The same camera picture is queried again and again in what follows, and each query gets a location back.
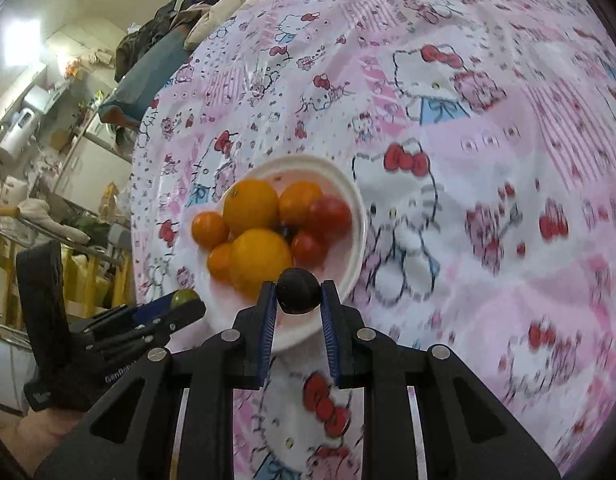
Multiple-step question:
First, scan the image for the dark purple plum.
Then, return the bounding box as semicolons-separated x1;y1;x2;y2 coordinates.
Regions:
278;268;321;313

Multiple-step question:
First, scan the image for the large orange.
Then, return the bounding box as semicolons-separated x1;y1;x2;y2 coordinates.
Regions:
229;228;294;297
223;179;281;235

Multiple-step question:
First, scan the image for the white kitchen appliance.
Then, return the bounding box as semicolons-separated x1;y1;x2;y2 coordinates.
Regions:
0;107;39;161

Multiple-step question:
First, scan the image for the teal pillow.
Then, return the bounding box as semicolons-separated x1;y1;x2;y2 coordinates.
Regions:
98;27;194;128

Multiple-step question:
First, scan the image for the person's left hand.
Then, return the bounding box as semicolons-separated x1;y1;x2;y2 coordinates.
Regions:
0;409;84;467

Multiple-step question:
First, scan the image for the white cloth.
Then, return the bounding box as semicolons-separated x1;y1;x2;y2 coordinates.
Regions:
18;199;89;246

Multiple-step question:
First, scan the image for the small tangerine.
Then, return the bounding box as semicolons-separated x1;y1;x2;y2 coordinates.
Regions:
279;181;324;226

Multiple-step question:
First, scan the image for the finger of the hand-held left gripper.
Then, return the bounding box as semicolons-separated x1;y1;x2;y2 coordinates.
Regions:
95;302;207;361
85;292;178;336

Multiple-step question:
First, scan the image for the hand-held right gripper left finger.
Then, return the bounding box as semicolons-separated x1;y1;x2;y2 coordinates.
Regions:
35;281;278;480

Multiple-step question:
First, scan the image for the dark clothes pile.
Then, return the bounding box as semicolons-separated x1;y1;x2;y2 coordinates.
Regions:
115;0;219;81

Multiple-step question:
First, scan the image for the beige quilt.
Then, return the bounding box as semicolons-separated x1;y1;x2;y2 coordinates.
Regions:
183;0;389;51

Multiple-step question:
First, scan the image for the red tomato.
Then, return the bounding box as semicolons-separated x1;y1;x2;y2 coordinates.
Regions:
290;230;329;266
308;196;353;238

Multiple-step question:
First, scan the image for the pink strawberry-pattern plate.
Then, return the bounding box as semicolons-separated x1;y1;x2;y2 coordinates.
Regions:
192;155;367;353

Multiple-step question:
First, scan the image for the small orange tomato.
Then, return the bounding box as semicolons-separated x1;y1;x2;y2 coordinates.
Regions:
191;211;230;248
207;242;235;283

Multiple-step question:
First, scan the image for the green plum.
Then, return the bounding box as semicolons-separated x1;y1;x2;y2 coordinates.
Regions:
170;287;199;308

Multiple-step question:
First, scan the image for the metal rack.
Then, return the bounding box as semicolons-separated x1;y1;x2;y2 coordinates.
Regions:
0;205;134;351

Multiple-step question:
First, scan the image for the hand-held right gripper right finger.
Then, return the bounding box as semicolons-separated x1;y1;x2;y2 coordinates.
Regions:
320;280;561;480

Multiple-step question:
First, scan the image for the pink cartoon printed blanket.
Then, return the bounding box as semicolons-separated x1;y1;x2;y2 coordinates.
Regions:
130;0;616;480

